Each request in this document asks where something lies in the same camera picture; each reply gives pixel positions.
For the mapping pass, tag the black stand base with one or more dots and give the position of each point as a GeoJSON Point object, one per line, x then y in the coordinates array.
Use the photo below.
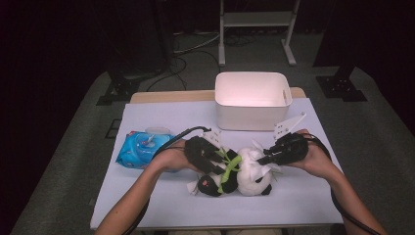
{"type": "Point", "coordinates": [117, 93]}
{"type": "Point", "coordinates": [342, 89]}

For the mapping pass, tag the panda plush toy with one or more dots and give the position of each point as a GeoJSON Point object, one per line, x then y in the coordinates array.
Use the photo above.
{"type": "Point", "coordinates": [251, 182]}

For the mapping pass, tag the person's left hand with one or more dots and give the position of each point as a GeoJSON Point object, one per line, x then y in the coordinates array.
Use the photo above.
{"type": "Point", "coordinates": [173, 160]}

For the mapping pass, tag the white wet wipe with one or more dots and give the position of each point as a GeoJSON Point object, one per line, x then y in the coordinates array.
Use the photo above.
{"type": "Point", "coordinates": [261, 169]}

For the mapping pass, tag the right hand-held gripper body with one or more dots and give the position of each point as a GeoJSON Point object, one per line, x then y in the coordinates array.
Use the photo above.
{"type": "Point", "coordinates": [292, 148]}

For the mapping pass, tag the light wooden table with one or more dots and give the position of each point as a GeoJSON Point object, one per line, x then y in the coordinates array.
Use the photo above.
{"type": "Point", "coordinates": [169, 96]}

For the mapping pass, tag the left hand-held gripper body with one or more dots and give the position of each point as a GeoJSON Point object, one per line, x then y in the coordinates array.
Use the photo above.
{"type": "Point", "coordinates": [199, 153]}

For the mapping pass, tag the white metal stand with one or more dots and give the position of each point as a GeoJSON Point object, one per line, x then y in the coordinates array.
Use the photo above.
{"type": "Point", "coordinates": [254, 19]}

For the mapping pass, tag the person's right hand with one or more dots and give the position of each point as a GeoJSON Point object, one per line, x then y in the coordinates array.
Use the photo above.
{"type": "Point", "coordinates": [318, 160]}

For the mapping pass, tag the white table mat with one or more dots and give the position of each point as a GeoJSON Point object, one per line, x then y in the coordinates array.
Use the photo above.
{"type": "Point", "coordinates": [182, 209]}

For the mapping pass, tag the blue wet wipes pack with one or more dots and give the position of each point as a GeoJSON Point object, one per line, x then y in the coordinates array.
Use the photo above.
{"type": "Point", "coordinates": [137, 153]}

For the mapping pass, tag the white storage box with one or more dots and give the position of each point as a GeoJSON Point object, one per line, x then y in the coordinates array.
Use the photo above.
{"type": "Point", "coordinates": [251, 117]}

